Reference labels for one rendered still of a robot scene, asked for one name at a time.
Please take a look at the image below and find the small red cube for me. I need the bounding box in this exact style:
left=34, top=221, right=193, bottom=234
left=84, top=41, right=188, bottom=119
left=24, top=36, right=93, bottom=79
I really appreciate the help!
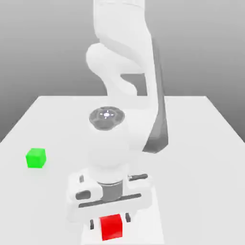
left=99, top=213, right=123, bottom=242

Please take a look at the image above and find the small green cube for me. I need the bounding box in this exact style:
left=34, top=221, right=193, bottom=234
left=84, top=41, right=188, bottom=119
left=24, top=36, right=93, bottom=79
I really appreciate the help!
left=25, top=147, right=47, bottom=169

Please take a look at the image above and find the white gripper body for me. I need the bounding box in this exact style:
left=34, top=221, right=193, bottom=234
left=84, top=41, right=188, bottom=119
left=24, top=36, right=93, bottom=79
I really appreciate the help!
left=66, top=188, right=155, bottom=223

